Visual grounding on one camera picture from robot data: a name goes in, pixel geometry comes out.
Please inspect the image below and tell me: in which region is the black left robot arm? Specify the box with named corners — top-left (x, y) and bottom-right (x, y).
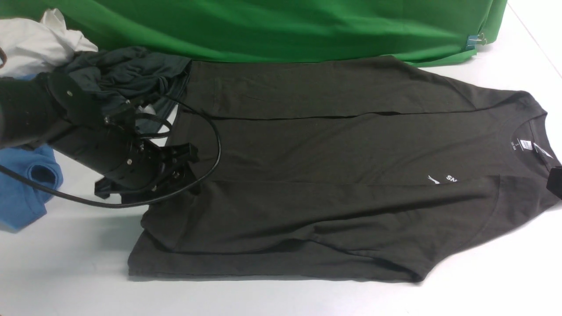
top-left (0, 73), bottom-right (201, 204)

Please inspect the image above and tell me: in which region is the dark teal crumpled garment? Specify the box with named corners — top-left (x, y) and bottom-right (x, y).
top-left (55, 47), bottom-right (191, 138)

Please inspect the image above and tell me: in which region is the blue binder clip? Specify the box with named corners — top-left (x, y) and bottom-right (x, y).
top-left (465, 33), bottom-right (487, 50)

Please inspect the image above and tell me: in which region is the blue garment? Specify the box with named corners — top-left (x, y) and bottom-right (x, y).
top-left (0, 145), bottom-right (64, 232)

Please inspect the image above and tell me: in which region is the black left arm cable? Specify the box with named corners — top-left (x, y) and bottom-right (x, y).
top-left (0, 94), bottom-right (221, 208)

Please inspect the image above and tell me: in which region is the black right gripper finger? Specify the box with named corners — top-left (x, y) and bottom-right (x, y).
top-left (546, 167), bottom-right (562, 199)

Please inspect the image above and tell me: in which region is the gray long-sleeved shirt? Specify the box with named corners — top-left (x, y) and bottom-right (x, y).
top-left (128, 57), bottom-right (561, 283)

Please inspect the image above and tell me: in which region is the white crumpled garment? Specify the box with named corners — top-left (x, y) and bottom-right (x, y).
top-left (0, 9), bottom-right (98, 78)

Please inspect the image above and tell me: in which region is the green backdrop cloth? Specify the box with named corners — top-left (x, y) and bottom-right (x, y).
top-left (1, 0), bottom-right (507, 67)

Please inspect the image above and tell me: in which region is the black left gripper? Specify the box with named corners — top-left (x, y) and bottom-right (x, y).
top-left (94, 141), bottom-right (199, 205)

